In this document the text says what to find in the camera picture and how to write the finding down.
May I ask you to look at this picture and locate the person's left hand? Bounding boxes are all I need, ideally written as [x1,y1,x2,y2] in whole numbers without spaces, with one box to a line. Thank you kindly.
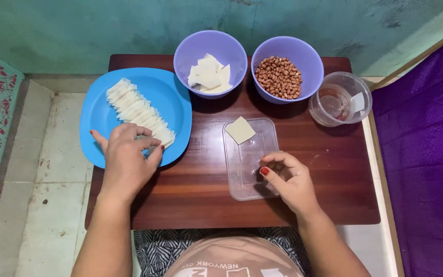
[90,123,165,201]

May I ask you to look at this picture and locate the person's right hand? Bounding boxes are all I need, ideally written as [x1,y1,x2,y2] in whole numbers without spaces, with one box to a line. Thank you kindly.
[258,151,320,216]

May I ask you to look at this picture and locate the blue plastic plate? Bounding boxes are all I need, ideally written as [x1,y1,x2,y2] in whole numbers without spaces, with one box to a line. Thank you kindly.
[79,68,192,169]

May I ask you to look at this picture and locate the clear rectangular plastic lid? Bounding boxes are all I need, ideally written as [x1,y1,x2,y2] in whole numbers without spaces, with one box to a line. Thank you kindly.
[223,118,282,202]

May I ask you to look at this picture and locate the row of folded white wrappers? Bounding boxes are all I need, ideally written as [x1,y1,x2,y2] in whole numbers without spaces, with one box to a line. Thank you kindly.
[106,78,177,150]

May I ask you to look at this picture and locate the single square white wrapper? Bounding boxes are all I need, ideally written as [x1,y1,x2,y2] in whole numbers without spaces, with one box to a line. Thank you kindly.
[225,116,257,145]

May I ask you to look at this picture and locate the small brown wooden table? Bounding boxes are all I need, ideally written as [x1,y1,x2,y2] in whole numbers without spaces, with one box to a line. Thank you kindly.
[85,54,381,231]

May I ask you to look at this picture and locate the person's patterned clothing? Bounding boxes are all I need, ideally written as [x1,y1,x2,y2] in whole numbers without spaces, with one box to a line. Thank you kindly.
[134,227,311,277]

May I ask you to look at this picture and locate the clear round plastic container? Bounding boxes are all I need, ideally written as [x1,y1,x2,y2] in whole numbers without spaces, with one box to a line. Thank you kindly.
[308,72,373,127]

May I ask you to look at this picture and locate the heap of brown peanuts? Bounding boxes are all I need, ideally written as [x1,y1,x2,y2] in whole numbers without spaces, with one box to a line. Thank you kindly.
[255,56,303,100]

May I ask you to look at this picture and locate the pile of square white wrappers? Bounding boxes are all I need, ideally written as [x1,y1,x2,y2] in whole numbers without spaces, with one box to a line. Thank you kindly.
[187,53,233,94]

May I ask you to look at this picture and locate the purple cloth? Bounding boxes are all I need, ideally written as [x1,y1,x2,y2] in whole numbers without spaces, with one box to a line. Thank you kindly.
[371,31,443,277]

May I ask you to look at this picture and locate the purple bowl with peanuts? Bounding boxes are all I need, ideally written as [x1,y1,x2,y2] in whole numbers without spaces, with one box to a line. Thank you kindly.
[251,36,325,105]

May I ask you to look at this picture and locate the purple bowl with wrapper sheets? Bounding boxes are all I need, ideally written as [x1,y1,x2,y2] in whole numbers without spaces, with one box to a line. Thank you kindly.
[173,30,248,100]

